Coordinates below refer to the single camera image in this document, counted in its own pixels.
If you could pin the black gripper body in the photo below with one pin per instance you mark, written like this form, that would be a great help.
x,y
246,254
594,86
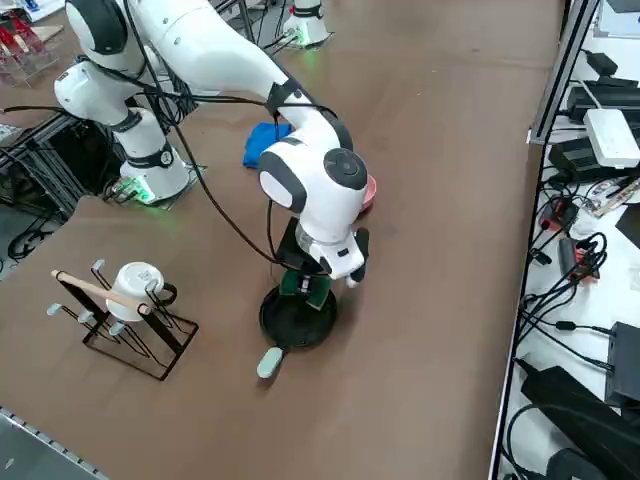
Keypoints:
x,y
292,250

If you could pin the green and yellow sponge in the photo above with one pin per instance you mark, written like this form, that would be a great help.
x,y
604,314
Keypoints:
x,y
320,295

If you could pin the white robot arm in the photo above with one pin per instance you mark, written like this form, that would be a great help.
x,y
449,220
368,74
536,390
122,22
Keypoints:
x,y
215,55
310,25

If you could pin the pink bowl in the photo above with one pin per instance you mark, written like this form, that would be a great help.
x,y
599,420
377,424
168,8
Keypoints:
x,y
371,192

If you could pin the blue cloth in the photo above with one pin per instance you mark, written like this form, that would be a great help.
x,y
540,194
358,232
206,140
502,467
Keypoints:
x,y
255,150

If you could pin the white cup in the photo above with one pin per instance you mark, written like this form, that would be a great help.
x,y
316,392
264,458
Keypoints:
x,y
135,280

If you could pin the black adapter orange plug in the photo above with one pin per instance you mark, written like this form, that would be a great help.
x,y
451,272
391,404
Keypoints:
x,y
567,255

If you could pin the orange and black connector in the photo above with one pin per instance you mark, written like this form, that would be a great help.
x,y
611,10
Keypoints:
x,y
560,215

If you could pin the black bag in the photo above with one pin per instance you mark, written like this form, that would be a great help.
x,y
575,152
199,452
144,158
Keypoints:
x,y
575,415

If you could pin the printed circuit board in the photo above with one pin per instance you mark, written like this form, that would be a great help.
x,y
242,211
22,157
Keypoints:
x,y
615,195

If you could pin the black flat box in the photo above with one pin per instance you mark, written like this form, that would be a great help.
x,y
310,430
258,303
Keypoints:
x,y
625,360

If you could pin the clear acrylic shelf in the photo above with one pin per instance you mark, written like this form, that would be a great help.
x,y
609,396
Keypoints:
x,y
25,55

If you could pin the long black power adapter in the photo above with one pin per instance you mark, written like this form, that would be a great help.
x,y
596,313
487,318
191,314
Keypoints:
x,y
600,100

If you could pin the small black adapter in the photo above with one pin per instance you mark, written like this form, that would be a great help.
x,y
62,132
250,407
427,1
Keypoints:
x,y
602,61

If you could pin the black metal frame cart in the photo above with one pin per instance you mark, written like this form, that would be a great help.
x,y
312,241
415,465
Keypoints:
x,y
75,160

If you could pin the grey metal rail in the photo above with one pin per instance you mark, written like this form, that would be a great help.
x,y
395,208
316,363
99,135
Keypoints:
x,y
30,440

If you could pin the aluminium frame rail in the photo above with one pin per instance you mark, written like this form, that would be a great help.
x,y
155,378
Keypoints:
x,y
562,65

